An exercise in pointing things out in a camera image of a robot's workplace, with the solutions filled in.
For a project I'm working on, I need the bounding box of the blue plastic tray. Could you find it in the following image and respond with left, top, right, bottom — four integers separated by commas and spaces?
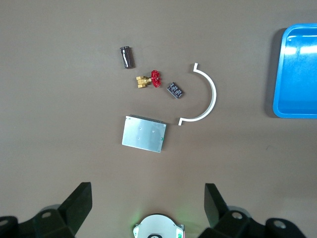
272, 23, 317, 119

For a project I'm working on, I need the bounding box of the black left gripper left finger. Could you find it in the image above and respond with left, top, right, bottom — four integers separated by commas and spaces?
0, 182, 93, 238

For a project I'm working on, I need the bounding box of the white curved plastic bracket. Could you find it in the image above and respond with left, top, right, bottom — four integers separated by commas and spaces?
178, 62, 217, 126

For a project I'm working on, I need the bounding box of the brown table mat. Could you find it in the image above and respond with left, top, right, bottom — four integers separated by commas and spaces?
0, 0, 317, 238

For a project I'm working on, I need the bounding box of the black capacitor white print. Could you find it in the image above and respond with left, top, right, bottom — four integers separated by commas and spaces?
166, 81, 185, 100

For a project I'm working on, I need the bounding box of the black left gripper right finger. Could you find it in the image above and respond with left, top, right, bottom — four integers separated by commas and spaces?
198, 182, 308, 238

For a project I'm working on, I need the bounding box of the silver metal box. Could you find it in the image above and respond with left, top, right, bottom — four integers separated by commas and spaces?
121, 114, 167, 153

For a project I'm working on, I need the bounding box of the glossy dark brown capacitor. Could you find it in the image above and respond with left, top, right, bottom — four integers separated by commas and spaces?
119, 45, 136, 69

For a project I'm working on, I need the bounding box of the brass valve red wheel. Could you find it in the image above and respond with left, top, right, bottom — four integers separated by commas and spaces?
135, 69, 162, 89

